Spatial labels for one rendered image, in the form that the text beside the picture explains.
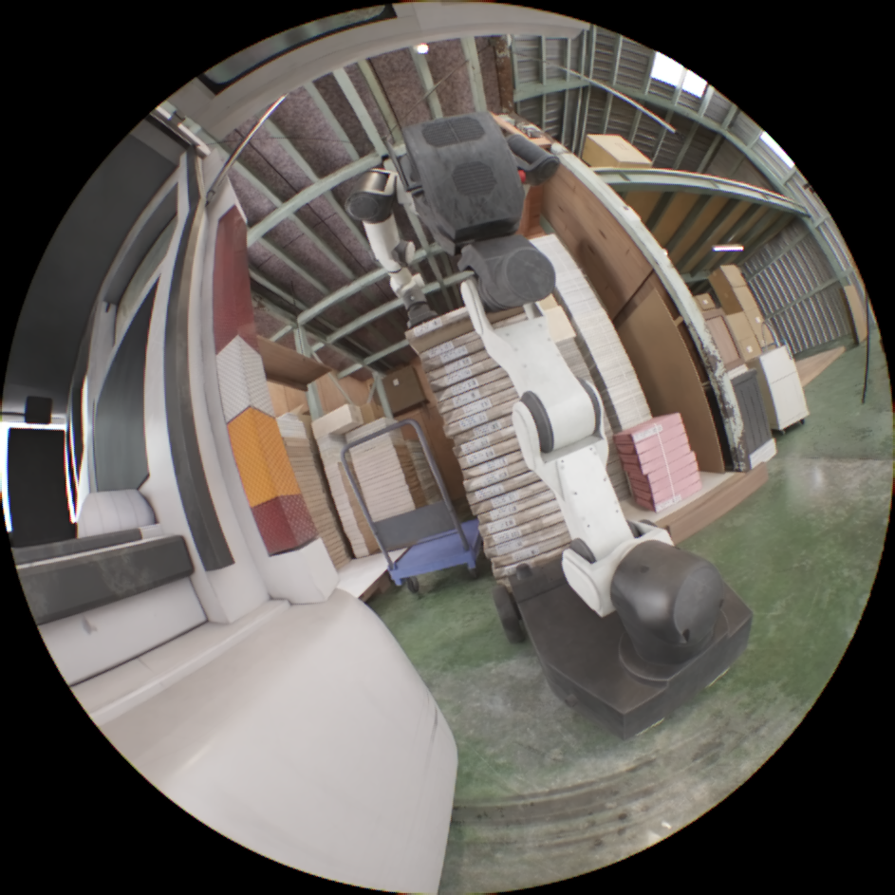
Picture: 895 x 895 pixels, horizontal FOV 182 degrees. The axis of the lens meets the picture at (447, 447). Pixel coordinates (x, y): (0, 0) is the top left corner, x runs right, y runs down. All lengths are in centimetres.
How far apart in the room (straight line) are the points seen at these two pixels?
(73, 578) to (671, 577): 59
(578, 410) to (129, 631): 70
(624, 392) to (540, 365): 109
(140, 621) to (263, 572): 12
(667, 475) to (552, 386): 87
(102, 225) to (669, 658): 199
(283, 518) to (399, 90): 242
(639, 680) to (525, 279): 72
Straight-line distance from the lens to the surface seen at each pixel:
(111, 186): 146
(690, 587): 44
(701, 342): 152
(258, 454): 24
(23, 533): 213
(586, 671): 58
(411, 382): 532
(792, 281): 958
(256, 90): 122
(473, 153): 69
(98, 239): 159
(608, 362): 169
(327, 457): 266
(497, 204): 67
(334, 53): 120
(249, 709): 16
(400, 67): 240
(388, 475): 262
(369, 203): 78
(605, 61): 835
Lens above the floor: 60
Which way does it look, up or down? 4 degrees up
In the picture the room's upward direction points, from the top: 20 degrees counter-clockwise
